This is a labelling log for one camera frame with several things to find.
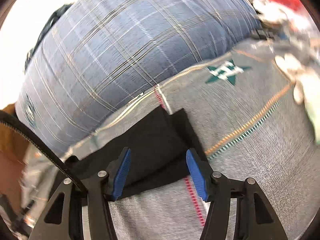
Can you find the black pants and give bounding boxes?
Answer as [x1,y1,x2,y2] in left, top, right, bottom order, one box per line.
[65,107,207,198]

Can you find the brown quilted jacket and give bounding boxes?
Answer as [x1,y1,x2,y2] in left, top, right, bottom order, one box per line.
[0,103,28,165]

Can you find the grey star patterned bedsheet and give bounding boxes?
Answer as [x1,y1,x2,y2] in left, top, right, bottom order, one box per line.
[70,41,319,239]

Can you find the blue plaid pillow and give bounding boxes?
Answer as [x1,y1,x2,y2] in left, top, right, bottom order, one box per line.
[15,0,259,154]

